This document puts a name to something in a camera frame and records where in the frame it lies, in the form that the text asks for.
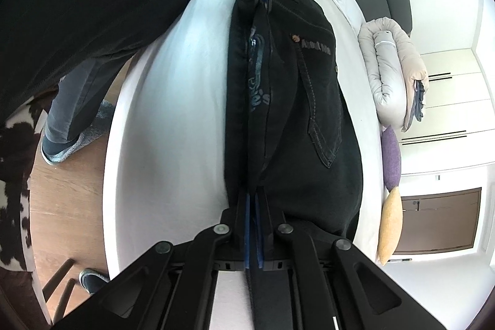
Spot yellow cushion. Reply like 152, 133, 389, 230
377, 186, 403, 265

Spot black white cowhide rug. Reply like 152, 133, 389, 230
1, 99, 47, 272

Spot white bed mattress sheet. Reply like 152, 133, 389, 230
103, 0, 383, 329

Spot folded blue denim garment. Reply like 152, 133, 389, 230
411, 80, 425, 122

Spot grey slipper far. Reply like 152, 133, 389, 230
40, 100, 115, 166

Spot black denim pants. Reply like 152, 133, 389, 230
224, 0, 363, 239

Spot operator dark clothed body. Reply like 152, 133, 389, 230
1, 0, 190, 143

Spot grey slipper near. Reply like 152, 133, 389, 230
79, 268, 110, 295

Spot brown wooden door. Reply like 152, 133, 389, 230
395, 188, 482, 255

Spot grey slipper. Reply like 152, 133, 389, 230
79, 268, 110, 295
40, 100, 115, 166

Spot folded beige grey duvet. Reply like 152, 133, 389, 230
358, 17, 429, 132

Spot cream wardrobe with black handles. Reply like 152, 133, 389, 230
399, 49, 494, 175

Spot purple cushion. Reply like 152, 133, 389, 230
381, 126, 401, 192

